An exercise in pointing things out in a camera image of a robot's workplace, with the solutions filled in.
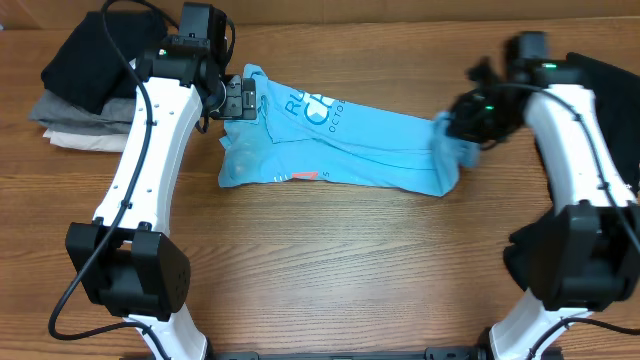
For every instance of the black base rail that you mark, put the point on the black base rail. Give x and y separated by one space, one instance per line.
340 356

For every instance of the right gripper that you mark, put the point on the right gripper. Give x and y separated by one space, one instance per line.
462 124

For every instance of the black garment on right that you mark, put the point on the black garment on right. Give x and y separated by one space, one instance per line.
617 108

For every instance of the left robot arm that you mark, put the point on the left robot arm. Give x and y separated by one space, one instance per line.
124 258

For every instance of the light blue printed t-shirt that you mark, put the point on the light blue printed t-shirt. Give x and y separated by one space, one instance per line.
306 136

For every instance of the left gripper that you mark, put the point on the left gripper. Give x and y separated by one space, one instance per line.
240 103

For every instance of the folded beige shirt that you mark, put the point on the folded beige shirt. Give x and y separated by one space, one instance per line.
96 143

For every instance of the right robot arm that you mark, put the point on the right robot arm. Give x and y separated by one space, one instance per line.
584 256

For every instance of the folded grey shirt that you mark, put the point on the folded grey shirt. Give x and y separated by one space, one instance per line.
56 114

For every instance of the folded black shirt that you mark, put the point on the folded black shirt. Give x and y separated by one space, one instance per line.
86 71

